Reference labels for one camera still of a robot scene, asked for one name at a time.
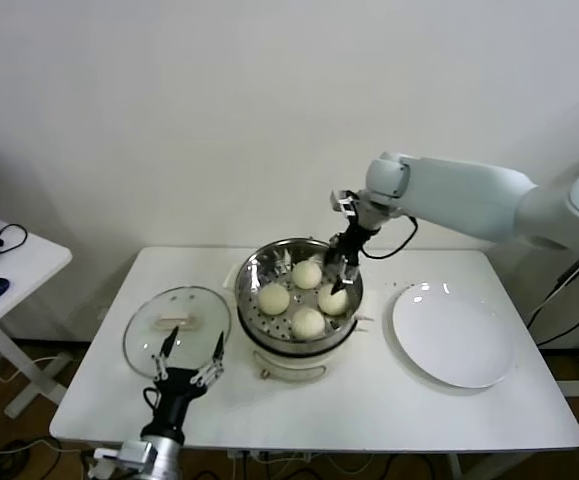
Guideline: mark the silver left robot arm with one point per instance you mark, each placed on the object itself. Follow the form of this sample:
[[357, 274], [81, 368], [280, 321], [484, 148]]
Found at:
[[166, 457]]

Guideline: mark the steel steamer pot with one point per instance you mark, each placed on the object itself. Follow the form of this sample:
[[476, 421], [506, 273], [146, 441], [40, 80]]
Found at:
[[294, 369]]

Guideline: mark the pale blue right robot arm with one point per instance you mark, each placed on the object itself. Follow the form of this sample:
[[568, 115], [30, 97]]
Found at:
[[469, 195]]

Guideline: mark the white table leg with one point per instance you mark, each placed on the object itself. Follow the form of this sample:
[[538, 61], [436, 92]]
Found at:
[[458, 467]]

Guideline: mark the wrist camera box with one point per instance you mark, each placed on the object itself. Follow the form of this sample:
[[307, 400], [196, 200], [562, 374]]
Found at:
[[344, 203], [136, 454]]

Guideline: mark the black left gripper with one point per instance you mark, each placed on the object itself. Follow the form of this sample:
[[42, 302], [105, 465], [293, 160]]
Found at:
[[179, 385]]

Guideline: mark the white steamed baozi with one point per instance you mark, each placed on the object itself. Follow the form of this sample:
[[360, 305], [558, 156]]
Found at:
[[306, 275], [331, 302], [308, 322], [274, 299]]

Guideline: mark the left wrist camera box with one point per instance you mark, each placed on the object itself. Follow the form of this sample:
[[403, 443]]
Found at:
[[136, 454]]

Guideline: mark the white round plate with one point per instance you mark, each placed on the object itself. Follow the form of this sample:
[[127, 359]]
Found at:
[[449, 335]]

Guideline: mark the white computer desk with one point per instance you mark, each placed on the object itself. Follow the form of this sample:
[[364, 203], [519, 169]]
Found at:
[[34, 265]]

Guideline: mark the stainless steel steamer basket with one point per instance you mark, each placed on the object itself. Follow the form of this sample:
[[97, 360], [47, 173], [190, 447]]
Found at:
[[254, 280]]

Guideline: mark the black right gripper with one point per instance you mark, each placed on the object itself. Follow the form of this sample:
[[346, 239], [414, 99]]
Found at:
[[353, 245]]

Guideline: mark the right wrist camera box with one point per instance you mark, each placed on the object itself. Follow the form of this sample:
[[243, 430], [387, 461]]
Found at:
[[344, 203]]

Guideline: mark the glass pot lid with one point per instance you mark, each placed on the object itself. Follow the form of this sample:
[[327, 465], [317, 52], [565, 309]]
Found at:
[[206, 315]]

